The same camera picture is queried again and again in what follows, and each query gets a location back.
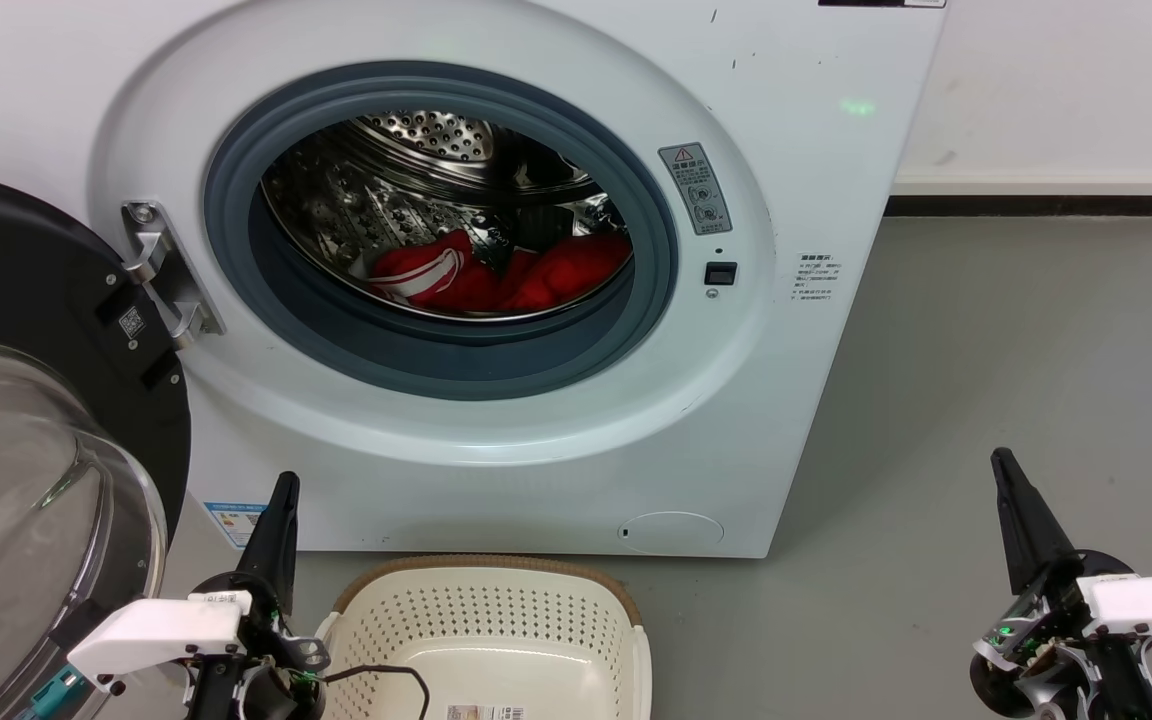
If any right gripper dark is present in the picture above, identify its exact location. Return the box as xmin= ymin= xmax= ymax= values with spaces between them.
xmin=971 ymin=447 xmax=1137 ymax=720

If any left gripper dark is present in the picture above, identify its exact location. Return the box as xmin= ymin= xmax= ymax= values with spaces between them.
xmin=186 ymin=472 xmax=329 ymax=720

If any cream perforated plastic laundry basket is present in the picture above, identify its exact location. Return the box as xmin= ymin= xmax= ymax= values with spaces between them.
xmin=314 ymin=555 xmax=653 ymax=720

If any stainless steel washing machine drum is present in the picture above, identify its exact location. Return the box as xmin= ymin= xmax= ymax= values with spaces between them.
xmin=261 ymin=110 xmax=634 ymax=323

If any black washer door with glass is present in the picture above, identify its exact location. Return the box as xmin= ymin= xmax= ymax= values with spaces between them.
xmin=0 ymin=170 xmax=192 ymax=720

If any blue energy label sticker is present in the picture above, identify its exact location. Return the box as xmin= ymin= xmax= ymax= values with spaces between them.
xmin=204 ymin=502 xmax=267 ymax=549

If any white front-load washing machine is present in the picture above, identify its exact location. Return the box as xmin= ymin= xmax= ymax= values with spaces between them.
xmin=0 ymin=0 xmax=947 ymax=559

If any grey rubber door gasket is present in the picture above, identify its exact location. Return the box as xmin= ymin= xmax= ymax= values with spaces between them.
xmin=203 ymin=62 xmax=679 ymax=401

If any silver metal door hinge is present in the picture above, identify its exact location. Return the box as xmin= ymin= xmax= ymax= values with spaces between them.
xmin=121 ymin=200 xmax=227 ymax=351

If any black baseboard strip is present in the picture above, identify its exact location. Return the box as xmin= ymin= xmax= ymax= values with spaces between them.
xmin=884 ymin=195 xmax=1152 ymax=218

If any small printed text sticker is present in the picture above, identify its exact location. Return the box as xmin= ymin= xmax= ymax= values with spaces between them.
xmin=793 ymin=252 xmax=845 ymax=304

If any round white filter cover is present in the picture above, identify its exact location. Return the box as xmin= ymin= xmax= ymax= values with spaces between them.
xmin=618 ymin=511 xmax=725 ymax=553

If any red garment with white stripes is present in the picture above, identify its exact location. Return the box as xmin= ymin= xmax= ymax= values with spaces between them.
xmin=368 ymin=230 xmax=634 ymax=316

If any grey warning sticker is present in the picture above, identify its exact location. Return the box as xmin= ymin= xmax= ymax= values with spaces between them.
xmin=658 ymin=142 xmax=734 ymax=237

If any thin black left gripper cable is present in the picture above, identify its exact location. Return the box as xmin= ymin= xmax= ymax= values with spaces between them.
xmin=321 ymin=664 xmax=433 ymax=720

